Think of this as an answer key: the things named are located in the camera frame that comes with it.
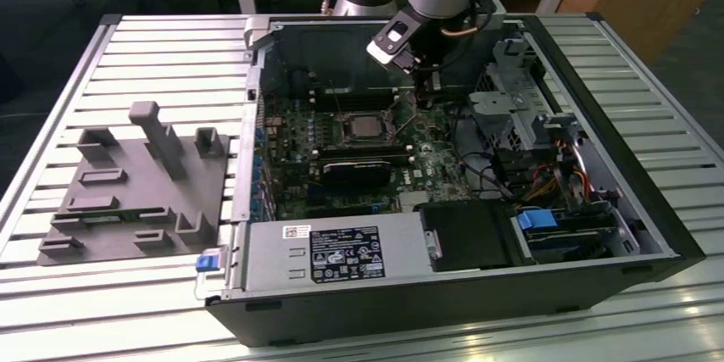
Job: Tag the black RAM slot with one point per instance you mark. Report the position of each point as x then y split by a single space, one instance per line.
362 101

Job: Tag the CPU socket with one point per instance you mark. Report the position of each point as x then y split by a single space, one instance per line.
343 140

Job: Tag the metal drive cage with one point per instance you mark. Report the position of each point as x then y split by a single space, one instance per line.
510 103

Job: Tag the black RAM stick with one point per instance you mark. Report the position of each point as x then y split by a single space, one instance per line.
362 151

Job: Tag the green motherboard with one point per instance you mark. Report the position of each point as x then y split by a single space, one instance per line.
435 175

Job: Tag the black graphics card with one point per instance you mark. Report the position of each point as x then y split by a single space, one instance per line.
357 177

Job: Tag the silver chipset heat sink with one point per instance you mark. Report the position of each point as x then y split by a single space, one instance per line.
413 200

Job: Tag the grey case latch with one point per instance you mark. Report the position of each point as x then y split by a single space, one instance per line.
257 33

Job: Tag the blue disk carrier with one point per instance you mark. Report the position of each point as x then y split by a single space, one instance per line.
537 218

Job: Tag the silver power supply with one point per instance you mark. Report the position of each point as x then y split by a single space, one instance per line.
278 252

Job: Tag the black open PC case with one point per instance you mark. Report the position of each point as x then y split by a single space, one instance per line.
397 315

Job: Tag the grey parts rack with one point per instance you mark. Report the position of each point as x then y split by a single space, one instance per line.
142 192

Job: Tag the blue case clip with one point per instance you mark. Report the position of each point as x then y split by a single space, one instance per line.
207 263

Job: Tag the green RAM stick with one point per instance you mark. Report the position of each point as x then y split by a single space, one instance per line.
105 220

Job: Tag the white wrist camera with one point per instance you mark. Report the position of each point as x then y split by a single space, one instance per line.
387 46

